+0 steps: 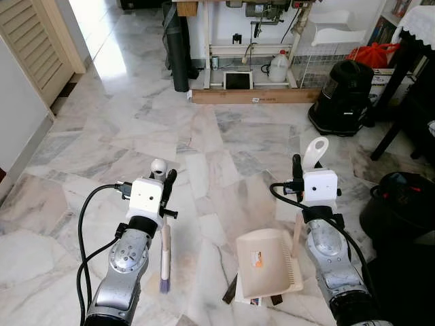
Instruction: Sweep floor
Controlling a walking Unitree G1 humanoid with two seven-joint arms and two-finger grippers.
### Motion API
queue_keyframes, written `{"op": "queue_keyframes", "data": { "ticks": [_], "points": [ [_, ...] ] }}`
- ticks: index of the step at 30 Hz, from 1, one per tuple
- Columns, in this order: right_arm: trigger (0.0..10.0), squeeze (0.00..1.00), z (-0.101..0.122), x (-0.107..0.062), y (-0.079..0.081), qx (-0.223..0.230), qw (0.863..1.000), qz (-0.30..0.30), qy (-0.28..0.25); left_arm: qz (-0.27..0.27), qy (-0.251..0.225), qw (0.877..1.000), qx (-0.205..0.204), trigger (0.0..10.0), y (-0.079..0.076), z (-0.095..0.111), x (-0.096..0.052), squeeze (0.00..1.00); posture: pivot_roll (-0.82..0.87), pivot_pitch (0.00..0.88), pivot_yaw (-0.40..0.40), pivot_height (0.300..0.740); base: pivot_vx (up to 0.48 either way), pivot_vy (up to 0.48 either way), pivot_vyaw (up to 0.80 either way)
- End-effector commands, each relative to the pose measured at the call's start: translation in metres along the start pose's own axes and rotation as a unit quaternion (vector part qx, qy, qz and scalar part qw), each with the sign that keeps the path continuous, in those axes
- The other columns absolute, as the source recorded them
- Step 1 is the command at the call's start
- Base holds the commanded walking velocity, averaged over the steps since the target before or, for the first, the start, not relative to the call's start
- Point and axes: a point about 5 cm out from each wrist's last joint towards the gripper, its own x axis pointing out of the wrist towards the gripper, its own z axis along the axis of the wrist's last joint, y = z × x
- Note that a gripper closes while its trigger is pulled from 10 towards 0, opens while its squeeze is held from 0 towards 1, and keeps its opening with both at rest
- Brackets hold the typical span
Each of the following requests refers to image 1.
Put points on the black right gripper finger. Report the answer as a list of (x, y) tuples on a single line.
[(298, 168)]

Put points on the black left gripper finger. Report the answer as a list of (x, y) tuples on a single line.
[(169, 185)]

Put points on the white hand brush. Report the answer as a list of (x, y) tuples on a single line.
[(165, 252)]

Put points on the beige plastic dustpan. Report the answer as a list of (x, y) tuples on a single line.
[(265, 261)]

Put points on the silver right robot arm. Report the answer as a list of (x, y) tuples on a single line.
[(329, 251)]

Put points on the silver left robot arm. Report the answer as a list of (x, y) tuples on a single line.
[(126, 261)]

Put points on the black floor mat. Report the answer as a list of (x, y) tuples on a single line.
[(408, 285)]

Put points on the black canister vacuum cleaner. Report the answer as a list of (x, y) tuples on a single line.
[(343, 98)]

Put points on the long wooden plank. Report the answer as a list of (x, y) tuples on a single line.
[(251, 96)]

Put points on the black round bin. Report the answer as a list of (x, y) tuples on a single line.
[(397, 204)]

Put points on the white plastic jug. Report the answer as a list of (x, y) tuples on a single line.
[(278, 69)]

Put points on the white framed tablet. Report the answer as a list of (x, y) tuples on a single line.
[(238, 81)]

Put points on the dark rolled mat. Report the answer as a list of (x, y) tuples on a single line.
[(179, 51)]

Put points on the red plastic bag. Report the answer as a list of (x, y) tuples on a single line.
[(372, 56)]

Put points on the black wooden table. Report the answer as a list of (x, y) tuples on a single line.
[(423, 109)]

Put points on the white plastic stool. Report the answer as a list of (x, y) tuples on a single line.
[(336, 34)]

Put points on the white sewing machine table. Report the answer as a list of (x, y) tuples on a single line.
[(207, 41)]

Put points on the white bookshelf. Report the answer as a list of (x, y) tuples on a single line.
[(391, 20)]

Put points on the white lace tablecloth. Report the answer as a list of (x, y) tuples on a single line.
[(418, 24)]

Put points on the wooden louvered door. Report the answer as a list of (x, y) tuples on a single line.
[(37, 47)]

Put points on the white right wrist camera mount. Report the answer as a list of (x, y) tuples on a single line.
[(320, 189)]

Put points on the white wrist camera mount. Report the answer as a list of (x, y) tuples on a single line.
[(320, 189), (145, 198)]

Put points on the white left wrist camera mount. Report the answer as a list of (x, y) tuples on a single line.
[(145, 198)]

